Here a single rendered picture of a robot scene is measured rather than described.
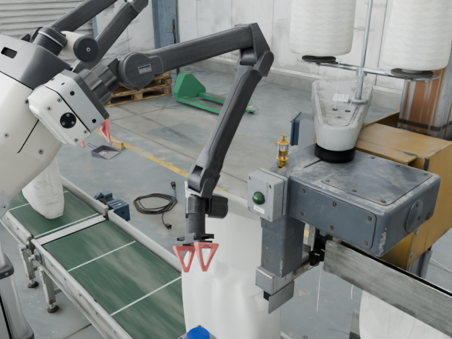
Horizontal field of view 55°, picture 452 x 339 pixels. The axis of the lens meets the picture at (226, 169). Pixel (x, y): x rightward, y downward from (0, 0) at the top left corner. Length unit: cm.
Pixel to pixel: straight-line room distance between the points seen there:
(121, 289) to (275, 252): 124
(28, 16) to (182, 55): 750
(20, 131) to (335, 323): 195
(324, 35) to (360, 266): 57
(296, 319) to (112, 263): 103
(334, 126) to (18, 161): 75
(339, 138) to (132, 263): 156
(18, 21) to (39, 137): 737
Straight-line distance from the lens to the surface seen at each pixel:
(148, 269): 226
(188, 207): 121
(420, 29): 104
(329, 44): 116
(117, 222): 266
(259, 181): 91
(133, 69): 102
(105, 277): 225
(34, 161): 116
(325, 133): 98
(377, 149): 110
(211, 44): 116
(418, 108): 129
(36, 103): 98
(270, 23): 780
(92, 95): 100
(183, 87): 656
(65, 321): 265
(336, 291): 277
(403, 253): 120
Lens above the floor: 172
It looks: 24 degrees down
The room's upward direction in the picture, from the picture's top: straight up
